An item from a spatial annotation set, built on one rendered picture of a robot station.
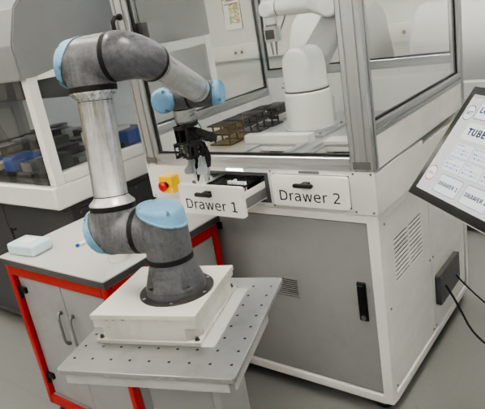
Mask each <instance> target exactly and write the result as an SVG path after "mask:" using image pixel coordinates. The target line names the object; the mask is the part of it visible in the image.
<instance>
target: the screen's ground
mask: <svg viewBox="0 0 485 409"><path fill-rule="evenodd" d="M484 100H485V96H483V95H477V94H475V95H474V96H473V98H472V99H471V101H470V103H469V104H472V105H482V103H483V101H484ZM458 141H461V142H463V143H466V144H471V145H473V146H476V147H479V148H481V149H485V122H484V121H480V120H477V119H473V118H472V119H471V120H470V121H469V122H468V121H465V120H461V119H458V121H457V123H456V125H455V126H454V128H453V129H452V131H451V132H450V134H449V136H448V137H447V139H446V141H445V142H444V143H443V145H442V146H441V148H440V150H439V152H438V153H437V154H436V156H435V158H434V159H433V161H432V162H431V163H434V164H436V165H438V166H442V165H443V164H444V162H445V160H446V159H447V157H448V156H449V154H450V153H451V151H452V150H453V148H454V146H455V144H456V143H457V142H458ZM442 173H444V174H446V175H449V176H451V177H453V178H455V179H458V180H461V181H462V182H464V184H463V186H462V187H461V189H460V191H459V192H458V194H457V195H456V197H455V198H454V200H451V199H449V198H448V197H446V196H443V195H441V194H440V193H438V192H434V191H432V188H433V187H434V185H435V184H436V182H437V180H438V179H439V177H440V176H441V174H442ZM468 184H469V185H472V186H474V187H477V188H479V189H481V190H484V191H485V187H481V186H479V185H477V184H475V183H472V182H469V181H467V180H465V179H462V178H460V177H457V176H456V175H453V174H450V173H448V172H446V171H443V170H441V169H439V170H438V172H437V173H436V175H435V177H434V179H433V180H432V181H428V180H426V179H424V178H423V177H422V178H421V179H420V181H419V182H418V185H417V186H416V187H418V188H420V189H422V190H424V191H425V192H428V193H430V194H432V195H433V196H436V197H438V198H440V199H441V200H444V201H446V202H448V203H449V204H451V205H453V206H455V207H457V208H459V209H461V210H463V211H465V212H467V213H469V214H471V215H473V216H475V217H477V218H479V219H480V220H482V221H484V222H485V211H484V213H483V215H482V214H480V213H477V212H475V211H474V210H472V209H469V208H467V207H465V206H464V205H462V204H459V203H457V201H458V200H459V198H460V197H461V195H462V193H463V192H464V191H465V189H466V187H467V186H468Z"/></svg>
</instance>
